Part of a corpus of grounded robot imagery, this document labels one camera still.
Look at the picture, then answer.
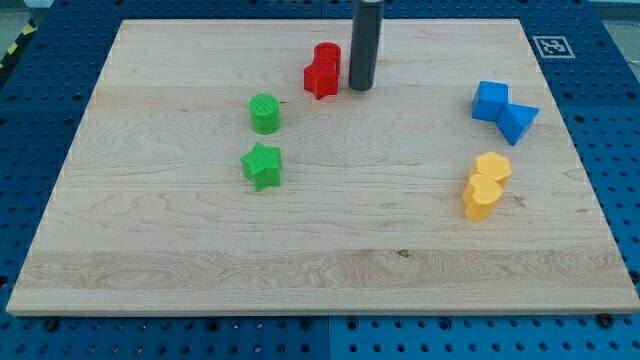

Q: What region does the wooden board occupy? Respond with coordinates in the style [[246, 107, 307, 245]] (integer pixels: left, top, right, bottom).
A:
[[7, 19, 639, 317]]

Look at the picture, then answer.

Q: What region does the green star block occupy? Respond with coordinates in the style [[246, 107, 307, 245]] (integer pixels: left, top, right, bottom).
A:
[[240, 142, 282, 191]]

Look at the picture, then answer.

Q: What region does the blue cube block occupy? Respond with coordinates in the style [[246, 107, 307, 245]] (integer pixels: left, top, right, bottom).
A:
[[472, 81, 509, 122]]

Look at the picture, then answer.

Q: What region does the red star block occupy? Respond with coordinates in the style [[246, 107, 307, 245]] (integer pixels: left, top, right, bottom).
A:
[[303, 61, 339, 100]]

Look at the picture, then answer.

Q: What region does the yellow hexagon block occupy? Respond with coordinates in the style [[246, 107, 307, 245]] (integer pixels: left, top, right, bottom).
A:
[[468, 151, 512, 188]]

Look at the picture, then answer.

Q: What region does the blue triangular prism block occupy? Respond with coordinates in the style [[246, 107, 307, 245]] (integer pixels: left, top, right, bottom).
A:
[[496, 103, 539, 146]]

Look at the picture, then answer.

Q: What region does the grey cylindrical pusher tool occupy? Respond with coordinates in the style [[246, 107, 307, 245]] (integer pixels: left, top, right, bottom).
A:
[[348, 0, 384, 91]]

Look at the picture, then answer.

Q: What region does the red cylinder block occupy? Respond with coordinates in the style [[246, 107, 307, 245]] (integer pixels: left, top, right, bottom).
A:
[[313, 42, 341, 73]]

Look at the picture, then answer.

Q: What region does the white fiducial marker tag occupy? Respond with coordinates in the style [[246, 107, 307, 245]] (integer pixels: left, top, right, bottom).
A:
[[532, 35, 575, 59]]

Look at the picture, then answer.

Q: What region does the yellow heart block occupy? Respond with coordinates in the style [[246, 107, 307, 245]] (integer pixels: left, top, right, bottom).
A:
[[462, 174, 503, 222]]

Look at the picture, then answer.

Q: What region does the green cylinder block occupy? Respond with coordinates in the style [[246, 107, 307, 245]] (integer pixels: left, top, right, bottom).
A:
[[248, 93, 280, 135]]

